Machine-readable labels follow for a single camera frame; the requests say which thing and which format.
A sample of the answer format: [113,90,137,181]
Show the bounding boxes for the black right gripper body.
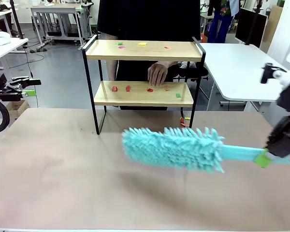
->
[267,115,290,147]

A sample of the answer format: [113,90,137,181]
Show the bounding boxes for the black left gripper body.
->
[0,82,22,102]

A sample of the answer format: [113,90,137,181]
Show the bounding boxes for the teal microfiber duster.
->
[122,127,290,174]

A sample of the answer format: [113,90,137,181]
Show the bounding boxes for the person's right forearm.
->
[104,33,118,82]

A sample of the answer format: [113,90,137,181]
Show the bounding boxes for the person's left forearm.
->
[159,60,180,70]

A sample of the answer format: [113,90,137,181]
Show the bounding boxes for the person's left hand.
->
[147,61,170,87]

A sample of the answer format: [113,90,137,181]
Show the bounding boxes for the open cardboard box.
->
[5,99,31,119]

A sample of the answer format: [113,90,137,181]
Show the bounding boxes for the small white desk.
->
[0,37,29,74]

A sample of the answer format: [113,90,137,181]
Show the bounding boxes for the black stand pole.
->
[9,0,25,40]

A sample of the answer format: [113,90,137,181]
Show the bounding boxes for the white lab bench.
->
[0,9,19,37]

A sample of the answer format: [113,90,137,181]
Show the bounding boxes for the grey metal work table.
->
[30,6,92,47]

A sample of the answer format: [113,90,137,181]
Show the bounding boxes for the large white desk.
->
[199,43,290,115]

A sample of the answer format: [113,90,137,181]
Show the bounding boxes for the black office chair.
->
[175,62,209,82]

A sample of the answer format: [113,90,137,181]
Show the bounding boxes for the brown cardboard panel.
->
[265,5,284,53]

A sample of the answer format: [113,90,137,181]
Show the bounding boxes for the white crumpled cloth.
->
[180,61,196,70]

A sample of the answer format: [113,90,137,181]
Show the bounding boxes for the person in blue trousers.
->
[206,0,240,44]

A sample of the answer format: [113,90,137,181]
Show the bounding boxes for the person torso in black shirt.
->
[97,0,201,111]

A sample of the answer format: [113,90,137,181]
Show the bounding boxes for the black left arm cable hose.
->
[0,96,10,135]

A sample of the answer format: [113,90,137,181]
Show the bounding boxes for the two-tier wooden black-frame shelf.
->
[81,34,206,135]

